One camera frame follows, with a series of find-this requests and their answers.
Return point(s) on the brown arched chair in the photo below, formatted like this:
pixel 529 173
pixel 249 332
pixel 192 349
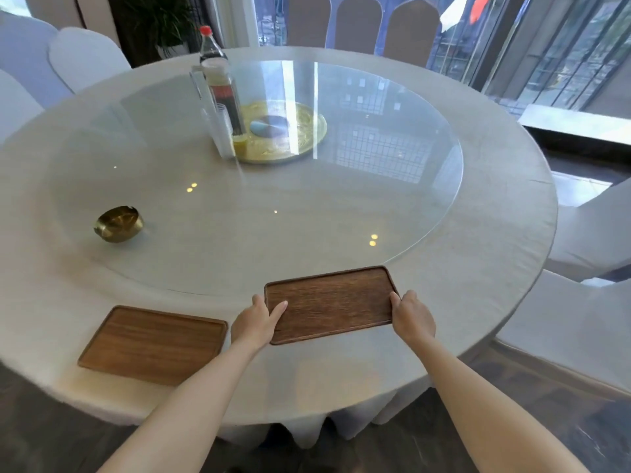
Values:
pixel 308 22
pixel 411 34
pixel 358 24

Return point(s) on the person's left hand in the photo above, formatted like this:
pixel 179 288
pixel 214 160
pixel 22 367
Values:
pixel 251 327

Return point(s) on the golden turntable base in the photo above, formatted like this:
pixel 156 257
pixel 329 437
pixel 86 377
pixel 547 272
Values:
pixel 296 137

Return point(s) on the green potted plant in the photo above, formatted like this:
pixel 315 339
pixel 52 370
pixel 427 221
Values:
pixel 162 19

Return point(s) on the white tablecloth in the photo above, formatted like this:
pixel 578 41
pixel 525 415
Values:
pixel 498 201

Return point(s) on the round glass turntable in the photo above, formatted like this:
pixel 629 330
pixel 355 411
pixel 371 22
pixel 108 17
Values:
pixel 296 211

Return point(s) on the stack of clear plastic cups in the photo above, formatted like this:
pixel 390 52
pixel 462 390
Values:
pixel 222 128

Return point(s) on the dark wooden tray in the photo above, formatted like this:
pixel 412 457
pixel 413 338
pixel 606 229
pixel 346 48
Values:
pixel 330 302

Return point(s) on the light wooden tray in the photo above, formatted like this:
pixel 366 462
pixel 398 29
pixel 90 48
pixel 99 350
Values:
pixel 153 344

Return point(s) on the white covered chair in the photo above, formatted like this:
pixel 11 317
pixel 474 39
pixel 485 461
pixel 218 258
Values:
pixel 591 231
pixel 567 330
pixel 15 105
pixel 84 56
pixel 27 59

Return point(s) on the person's right thumb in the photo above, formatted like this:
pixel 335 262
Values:
pixel 395 302

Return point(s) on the person's left thumb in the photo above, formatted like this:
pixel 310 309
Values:
pixel 278 310

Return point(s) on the person's left forearm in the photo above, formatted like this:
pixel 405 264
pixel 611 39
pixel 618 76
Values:
pixel 197 408

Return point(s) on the person's right hand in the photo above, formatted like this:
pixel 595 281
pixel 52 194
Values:
pixel 415 320

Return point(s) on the cola bottle with red cap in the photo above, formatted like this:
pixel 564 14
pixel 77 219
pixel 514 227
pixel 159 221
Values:
pixel 217 54

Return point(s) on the person's right forearm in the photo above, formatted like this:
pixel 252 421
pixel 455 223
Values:
pixel 473 408

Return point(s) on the brass ashtray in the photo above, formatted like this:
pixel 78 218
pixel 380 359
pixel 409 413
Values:
pixel 118 225

